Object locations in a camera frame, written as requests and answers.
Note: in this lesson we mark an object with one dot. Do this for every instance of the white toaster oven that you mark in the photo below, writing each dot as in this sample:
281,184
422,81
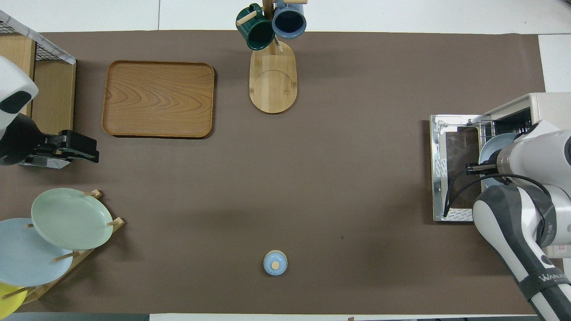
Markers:
544,107

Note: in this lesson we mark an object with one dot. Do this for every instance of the dark green mug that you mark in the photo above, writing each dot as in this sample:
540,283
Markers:
256,33

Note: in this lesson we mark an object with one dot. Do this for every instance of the blue mug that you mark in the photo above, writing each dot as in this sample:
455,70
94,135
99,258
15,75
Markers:
289,22

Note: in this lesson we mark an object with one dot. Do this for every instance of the wooden two-level shelf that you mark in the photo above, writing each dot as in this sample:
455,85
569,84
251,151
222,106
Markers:
53,98

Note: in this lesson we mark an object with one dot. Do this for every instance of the yellow plate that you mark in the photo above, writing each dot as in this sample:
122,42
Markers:
9,301

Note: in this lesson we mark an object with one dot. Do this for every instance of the pale blue racked plate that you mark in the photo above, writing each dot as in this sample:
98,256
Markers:
26,258

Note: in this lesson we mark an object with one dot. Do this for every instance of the toaster oven glass door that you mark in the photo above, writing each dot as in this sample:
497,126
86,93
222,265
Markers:
459,156

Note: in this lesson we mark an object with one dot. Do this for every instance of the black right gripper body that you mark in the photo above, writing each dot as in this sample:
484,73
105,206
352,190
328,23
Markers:
22,142

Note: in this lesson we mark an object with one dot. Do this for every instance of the brown wooden tray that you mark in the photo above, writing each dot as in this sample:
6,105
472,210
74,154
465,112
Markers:
158,100

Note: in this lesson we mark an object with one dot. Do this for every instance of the brown table mat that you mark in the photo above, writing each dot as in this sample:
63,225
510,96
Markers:
312,178

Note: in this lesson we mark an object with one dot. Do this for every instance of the wooden plate rack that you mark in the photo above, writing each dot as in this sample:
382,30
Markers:
84,254

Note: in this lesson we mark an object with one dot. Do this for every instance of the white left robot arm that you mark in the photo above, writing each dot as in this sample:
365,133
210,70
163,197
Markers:
15,80

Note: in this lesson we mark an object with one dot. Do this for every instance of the wooden mug tree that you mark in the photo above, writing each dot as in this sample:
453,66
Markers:
273,84

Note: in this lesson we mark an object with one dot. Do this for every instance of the pale green plate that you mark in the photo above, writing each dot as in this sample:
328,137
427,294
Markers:
71,218

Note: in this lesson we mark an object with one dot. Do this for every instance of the light blue plate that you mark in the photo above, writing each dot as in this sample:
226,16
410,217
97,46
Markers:
493,145

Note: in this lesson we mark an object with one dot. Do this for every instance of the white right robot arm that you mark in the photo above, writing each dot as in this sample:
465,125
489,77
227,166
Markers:
513,223

